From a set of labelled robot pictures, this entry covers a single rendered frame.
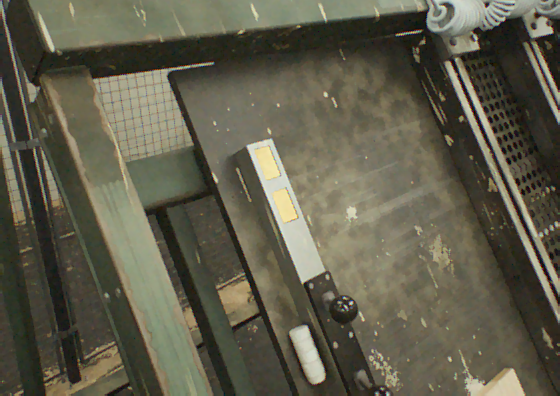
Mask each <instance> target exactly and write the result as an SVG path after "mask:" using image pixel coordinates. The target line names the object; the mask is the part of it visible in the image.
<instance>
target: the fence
mask: <svg viewBox="0 0 560 396"><path fill-rule="evenodd" d="M266 146H269V147H270V150H271V151H272V156H273V158H274V160H275V163H276V164H277V167H278V171H279V173H280V176H278V177H276V178H273V179H272V180H269V181H266V178H265V176H264V174H263V172H262V170H261V168H260V163H259V161H258V159H257V157H256V155H255V153H254V150H257V149H260V148H263V147H266ZM235 156H236V160H237V163H238V164H239V167H240V169H241V171H242V176H243V177H244V180H245V182H246V184H247V186H248V190H249V193H250V194H251V197H252V199H253V201H254V206H255V207H256V210H257V212H258V214H259V216H260V220H261V223H262V224H263V227H264V229H265V231H266V236H267V237H268V240H269V242H270V244H271V246H272V250H273V253H274V255H275V257H276V259H277V261H278V266H279V267H280V270H281V272H282V274H283V276H284V280H285V283H286V285H287V287H288V289H289V292H290V293H291V298H292V300H293V302H294V305H295V306H296V308H297V312H298V315H299V317H300V319H301V321H302V324H303V325H308V328H309V330H310V336H311V337H312V339H313V341H314V343H315V346H316V350H317V352H318V354H319V357H320V359H321V360H322V363H323V367H324V371H325V374H326V375H325V379H324V381H325V382H326V385H327V387H328V389H329V391H330V394H331V396H348V395H347V393H346V390H345V389H344V386H343V382H342V380H341V377H340V375H339V373H338V371H337V368H336V364H335V362H334V360H333V358H332V355H331V353H330V351H329V347H328V345H327V343H326V340H325V339H324V336H323V334H322V330H321V327H320V326H319V323H318V321H317V319H316V314H315V312H314V310H313V308H312V306H311V304H310V301H309V297H308V295H307V293H306V291H305V289H304V286H303V282H304V281H306V280H309V279H311V278H313V277H315V276H316V275H318V274H321V273H323V272H325V269H324V267H323V265H322V262H321V258H320V256H319V254H318V252H317V250H316V248H315V243H314V242H313V239H312V237H311V235H310V233H309V229H308V226H307V224H306V223H305V220H304V218H303V216H302V212H301V210H300V207H299V206H298V203H297V201H296V197H295V195H294V193H293V191H292V188H291V187H290V182H289V180H288V178H287V176H286V174H285V172H284V168H283V165H282V163H281V161H280V159H279V157H278V152H277V151H276V149H275V146H274V145H273V142H272V139H266V140H264V141H260V142H257V143H254V144H251V145H246V146H245V147H243V148H242V149H241V150H240V151H237V152H235ZM283 188H286V190H287V192H288V194H289V196H290V200H291V203H292V205H293V206H294V209H295V211H296V215H297V218H296V219H294V220H291V221H290V222H287V223H285V224H284V223H283V221H282V218H281V217H280V214H279V212H278V208H277V206H276V204H275V201H274V200H273V198H272V194H271V193H273V192H276V191H278V190H280V189H283Z"/></svg>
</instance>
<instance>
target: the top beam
mask: <svg viewBox="0 0 560 396"><path fill-rule="evenodd" d="M429 11H430V8H429V6H428V3H427V2H426V0H9V1H8V8H7V11H6V14H5V23H6V25H7V28H8V30H9V33H10V35H11V37H12V40H13V44H14V47H15V49H16V51H17V54H18V56H19V58H20V61H21V64H22V65H23V68H24V71H25V75H26V78H27V79H28V81H29V83H30V84H33V86H36V87H41V84H40V81H39V79H40V77H41V75H42V74H43V73H44V72H45V71H46V70H49V69H56V68H69V67H75V66H82V65H86V68H87V69H90V74H91V77H92V78H93V79H98V78H103V77H106V78H110V77H116V76H121V75H127V74H133V73H144V72H151V71H157V70H162V69H168V68H179V67H185V66H191V65H196V64H203V63H209V62H213V63H214V62H220V61H226V60H232V59H237V58H243V57H254V56H260V55H266V54H272V53H278V52H284V51H289V50H301V49H307V48H312V47H318V46H324V45H329V44H335V43H342V42H353V41H359V40H364V39H370V38H376V37H382V36H388V35H394V34H400V33H405V32H416V31H422V30H424V29H426V28H427V27H428V26H427V24H426V19H427V15H428V12H429Z"/></svg>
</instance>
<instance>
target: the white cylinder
mask: <svg viewBox="0 0 560 396"><path fill-rule="evenodd" d="M289 335H290V337H291V341H292V343H293V345H294V348H295V350H296V352H297V357H298V359H299V361H300V363H301V366H302V367H303V370H304V374H305V376H306V378H307V379H308V381H309V382H311V384H316V383H318V382H321V381H324V379H325V375H326V374H325V371H324V367H323V363H322V360H321V359H320V357H319V354H318V352H317V350H316V346H315V343H314V341H313V339H312V337H311V336H310V330H309V328H308V325H300V326H297V327H296V328H294V329H292V330H291V332H289Z"/></svg>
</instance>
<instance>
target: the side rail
mask: <svg viewBox="0 0 560 396"><path fill-rule="evenodd" d="M39 81H40V84H41V87H40V88H39V91H38V93H37V94H36V99H35V100H34V101H33V102H30V103H29V104H28V107H27V110H28V113H29V117H30V120H31V122H32V124H33V127H34V129H35V131H36V134H37V136H38V141H39V143H40V145H41V148H42V150H43V152H44V155H45V157H46V159H47V164H48V166H49V168H50V171H51V173H52V175H53V178H54V180H55V185H56V187H57V189H58V192H59V194H60V196H61V199H62V201H63V206H64V207H65V210H66V213H67V214H68V217H69V220H70V224H71V227H72V228H73V231H74V233H75V235H76V238H77V242H78V245H79V247H80V249H81V252H82V254H83V259H84V261H85V263H86V265H87V268H88V270H89V272H90V277H91V279H92V282H93V284H94V286H95V289H96V293H97V296H98V298H99V300H100V303H101V305H102V310H103V311H104V314H105V317H106V318H107V321H108V325H109V328H110V331H111V332H112V335H113V338H114V342H115V345H116V346H117V349H118V352H119V353H120V359H121V360H122V363H123V366H124V367H125V370H126V374H127V377H128V380H129V381H130V384H131V388H132V391H133V394H134V395H135V396H214V394H213V389H212V387H211V384H210V382H209V380H208V377H207V373H206V371H205V368H204V367H203V364H202V361H201V357H200V355H199V353H198V350H197V348H196V346H195V341H194V339H193V337H192V334H191V333H190V330H189V326H188V323H187V321H186V319H185V316H184V314H183V313H184V312H183V310H182V307H181V305H180V303H179V301H178V296H177V294H176V292H175V289H174V288H173V285H172V281H171V278H170V276H169V274H168V272H167V269H166V265H165V263H164V261H163V258H162V256H161V254H160V250H159V247H158V244H157V243H156V240H155V238H154V236H153V231H152V229H151V227H150V225H149V222H148V220H147V216H146V213H145V212H144V209H143V206H142V205H141V200H140V198H139V195H138V194H137V191H136V189H135V187H134V182H133V180H132V178H131V175H130V173H129V171H128V169H127V164H126V162H125V160H124V157H123V156H122V153H121V150H120V146H119V144H118V142H117V140H116V137H115V135H114V133H113V130H112V126H111V124H110V122H109V119H108V117H107V115H106V112H105V109H104V106H103V104H102V101H101V99H100V97H99V95H98V92H97V90H96V85H95V84H94V81H93V78H92V77H91V74H90V72H89V70H88V69H86V70H81V71H75V72H70V73H62V74H50V75H46V74H45V73H43V74H42V75H41V77H40V79H39Z"/></svg>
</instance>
